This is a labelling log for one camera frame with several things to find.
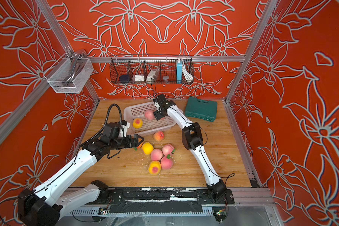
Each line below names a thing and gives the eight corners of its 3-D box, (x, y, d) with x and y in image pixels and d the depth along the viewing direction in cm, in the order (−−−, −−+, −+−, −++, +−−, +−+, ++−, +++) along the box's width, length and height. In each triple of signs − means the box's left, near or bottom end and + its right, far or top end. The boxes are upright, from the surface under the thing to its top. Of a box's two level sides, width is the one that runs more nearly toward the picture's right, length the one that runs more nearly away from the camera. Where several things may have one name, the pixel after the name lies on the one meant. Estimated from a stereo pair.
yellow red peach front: (149, 176, 81) (148, 173, 76) (150, 163, 86) (149, 159, 81) (160, 176, 81) (160, 173, 76) (161, 163, 86) (160, 159, 81)
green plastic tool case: (183, 116, 108) (184, 114, 105) (187, 99, 120) (188, 96, 118) (215, 122, 104) (217, 120, 102) (216, 103, 117) (217, 101, 114)
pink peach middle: (151, 162, 87) (150, 159, 82) (152, 152, 91) (151, 148, 87) (162, 162, 87) (162, 159, 82) (162, 152, 91) (162, 148, 87)
